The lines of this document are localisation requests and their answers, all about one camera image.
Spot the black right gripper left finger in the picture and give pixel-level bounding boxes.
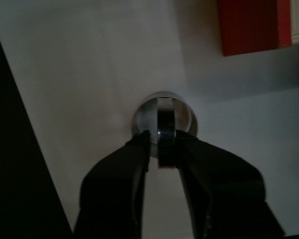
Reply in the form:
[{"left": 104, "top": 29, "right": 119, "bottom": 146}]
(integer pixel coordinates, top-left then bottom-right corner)
[{"left": 72, "top": 130, "right": 153, "bottom": 239}]

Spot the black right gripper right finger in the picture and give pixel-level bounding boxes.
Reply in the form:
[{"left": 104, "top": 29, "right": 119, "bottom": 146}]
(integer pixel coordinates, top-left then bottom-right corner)
[{"left": 173, "top": 130, "right": 288, "bottom": 239}]

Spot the red box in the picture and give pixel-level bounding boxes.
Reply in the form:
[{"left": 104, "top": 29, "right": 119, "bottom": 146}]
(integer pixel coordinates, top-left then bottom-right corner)
[{"left": 215, "top": 0, "right": 294, "bottom": 57}]

